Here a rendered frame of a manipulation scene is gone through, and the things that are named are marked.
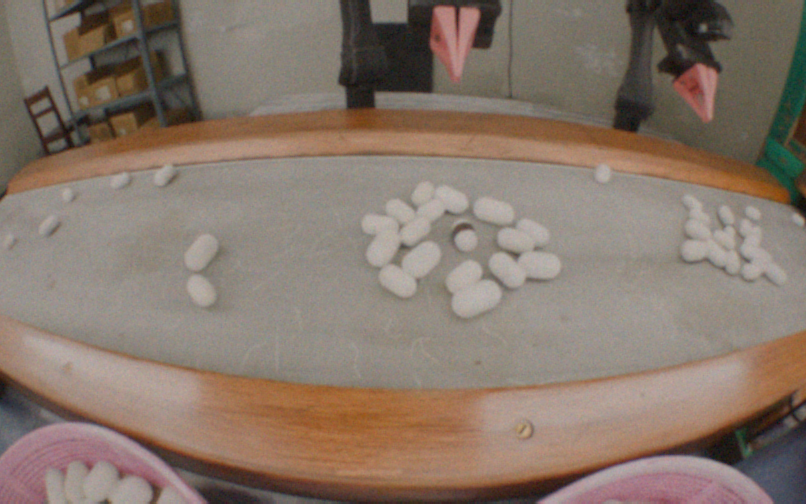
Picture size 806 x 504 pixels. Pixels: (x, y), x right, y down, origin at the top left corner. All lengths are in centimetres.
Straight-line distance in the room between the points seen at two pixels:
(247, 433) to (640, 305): 30
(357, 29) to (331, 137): 30
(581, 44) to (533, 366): 237
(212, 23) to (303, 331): 258
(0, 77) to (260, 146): 456
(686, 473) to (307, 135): 49
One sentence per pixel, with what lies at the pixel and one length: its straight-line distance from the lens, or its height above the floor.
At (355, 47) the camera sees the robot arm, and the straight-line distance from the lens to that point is 68.
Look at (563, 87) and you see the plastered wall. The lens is 252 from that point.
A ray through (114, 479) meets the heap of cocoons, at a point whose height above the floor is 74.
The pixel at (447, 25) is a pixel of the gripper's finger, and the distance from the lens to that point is 37.
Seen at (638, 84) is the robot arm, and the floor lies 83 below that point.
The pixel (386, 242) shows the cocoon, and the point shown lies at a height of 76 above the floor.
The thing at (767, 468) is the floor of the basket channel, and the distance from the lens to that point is 45.
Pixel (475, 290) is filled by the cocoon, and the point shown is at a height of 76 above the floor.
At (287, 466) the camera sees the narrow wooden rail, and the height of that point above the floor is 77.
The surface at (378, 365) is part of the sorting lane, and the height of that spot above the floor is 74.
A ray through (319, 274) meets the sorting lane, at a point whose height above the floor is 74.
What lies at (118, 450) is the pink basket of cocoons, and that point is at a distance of 24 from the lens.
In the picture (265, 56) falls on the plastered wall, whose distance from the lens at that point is 256.
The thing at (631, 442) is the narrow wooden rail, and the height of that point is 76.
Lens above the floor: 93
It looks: 43 degrees down
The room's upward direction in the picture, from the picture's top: 1 degrees clockwise
